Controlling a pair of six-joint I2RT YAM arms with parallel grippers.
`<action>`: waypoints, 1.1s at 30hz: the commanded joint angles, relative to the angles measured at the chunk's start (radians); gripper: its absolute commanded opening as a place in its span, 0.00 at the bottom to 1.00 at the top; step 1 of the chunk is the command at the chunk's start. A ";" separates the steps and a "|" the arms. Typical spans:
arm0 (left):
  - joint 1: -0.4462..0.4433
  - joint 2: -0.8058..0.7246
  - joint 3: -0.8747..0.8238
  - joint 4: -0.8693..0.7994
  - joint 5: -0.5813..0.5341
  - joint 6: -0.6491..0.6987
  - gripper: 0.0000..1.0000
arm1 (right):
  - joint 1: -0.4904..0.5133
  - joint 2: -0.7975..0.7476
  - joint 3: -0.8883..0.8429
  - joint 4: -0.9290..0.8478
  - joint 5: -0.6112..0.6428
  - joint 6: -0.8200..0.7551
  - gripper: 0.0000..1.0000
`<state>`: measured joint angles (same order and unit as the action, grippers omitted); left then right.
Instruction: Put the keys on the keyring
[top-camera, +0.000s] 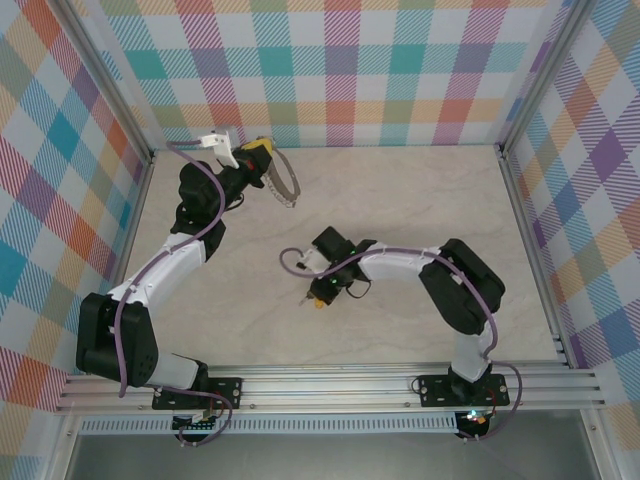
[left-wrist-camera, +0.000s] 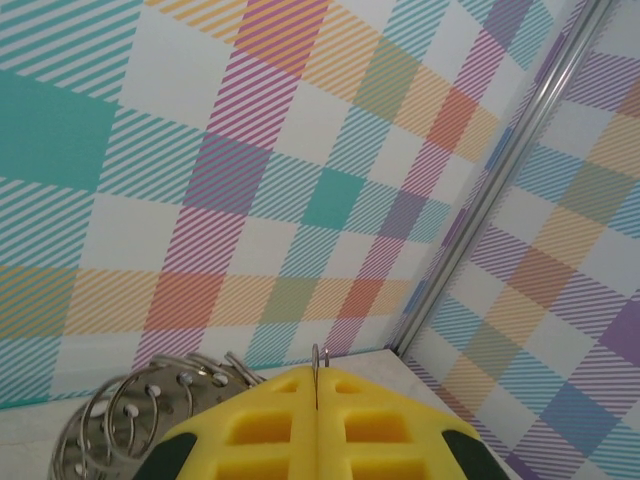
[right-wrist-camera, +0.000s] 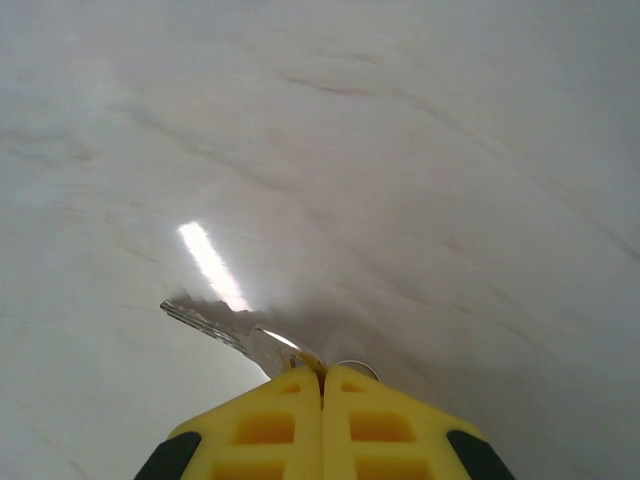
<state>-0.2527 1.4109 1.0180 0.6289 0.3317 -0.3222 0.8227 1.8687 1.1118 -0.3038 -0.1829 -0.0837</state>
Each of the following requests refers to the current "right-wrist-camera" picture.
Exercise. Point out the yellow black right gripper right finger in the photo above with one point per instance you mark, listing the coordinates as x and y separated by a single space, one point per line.
390 435

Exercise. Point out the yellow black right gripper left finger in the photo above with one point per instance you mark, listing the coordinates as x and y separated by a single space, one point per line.
260 435

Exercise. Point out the small silver key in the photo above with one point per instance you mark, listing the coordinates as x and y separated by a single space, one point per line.
240 332

